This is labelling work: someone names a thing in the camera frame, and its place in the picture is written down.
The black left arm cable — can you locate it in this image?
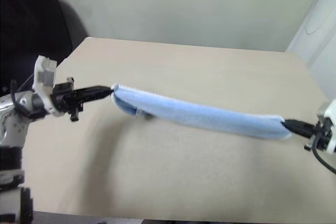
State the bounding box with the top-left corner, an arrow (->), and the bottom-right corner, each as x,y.
9,79 -> 40,119

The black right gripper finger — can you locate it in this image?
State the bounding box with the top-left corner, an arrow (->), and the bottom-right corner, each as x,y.
285,119 -> 316,132
281,122 -> 313,138

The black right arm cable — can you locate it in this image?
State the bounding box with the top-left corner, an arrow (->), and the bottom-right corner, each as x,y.
311,134 -> 336,175

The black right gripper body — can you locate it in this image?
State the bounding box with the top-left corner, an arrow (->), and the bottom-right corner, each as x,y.
304,121 -> 329,151

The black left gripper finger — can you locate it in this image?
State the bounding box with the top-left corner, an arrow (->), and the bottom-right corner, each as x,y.
77,93 -> 111,104
76,85 -> 114,97

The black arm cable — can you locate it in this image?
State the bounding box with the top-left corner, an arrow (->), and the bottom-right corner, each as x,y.
9,79 -> 40,119
311,134 -> 336,175

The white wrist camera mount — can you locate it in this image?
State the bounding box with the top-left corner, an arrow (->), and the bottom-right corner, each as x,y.
316,100 -> 336,154
32,55 -> 64,118

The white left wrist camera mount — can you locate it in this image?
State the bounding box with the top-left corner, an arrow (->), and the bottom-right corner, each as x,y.
32,55 -> 64,118

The light blue towel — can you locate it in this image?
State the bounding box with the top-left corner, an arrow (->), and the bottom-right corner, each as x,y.
110,83 -> 293,141

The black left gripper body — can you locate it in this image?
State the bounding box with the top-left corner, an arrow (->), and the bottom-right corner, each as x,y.
51,77 -> 86,122

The black chair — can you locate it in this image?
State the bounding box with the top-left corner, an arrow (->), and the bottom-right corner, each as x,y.
0,0 -> 89,96

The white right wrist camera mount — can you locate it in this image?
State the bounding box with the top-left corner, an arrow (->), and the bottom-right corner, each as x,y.
316,100 -> 336,154

